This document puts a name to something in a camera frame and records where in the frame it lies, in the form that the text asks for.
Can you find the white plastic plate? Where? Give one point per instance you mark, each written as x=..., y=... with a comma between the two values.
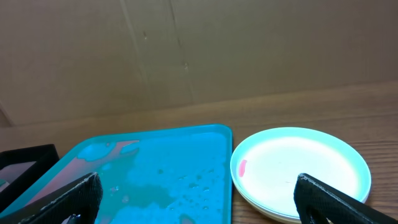
x=244, y=211

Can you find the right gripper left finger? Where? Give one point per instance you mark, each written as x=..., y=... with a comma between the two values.
x=77, y=202

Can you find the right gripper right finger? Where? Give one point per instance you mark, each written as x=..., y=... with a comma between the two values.
x=319, y=203

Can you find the black rectangular tray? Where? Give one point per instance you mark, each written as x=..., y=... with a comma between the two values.
x=20, y=168

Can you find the teal plastic tray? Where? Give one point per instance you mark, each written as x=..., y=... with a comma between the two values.
x=176, y=175

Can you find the cardboard backdrop panel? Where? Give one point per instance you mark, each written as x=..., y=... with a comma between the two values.
x=74, y=59

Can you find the light blue plastic plate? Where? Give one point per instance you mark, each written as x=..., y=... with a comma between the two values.
x=265, y=167

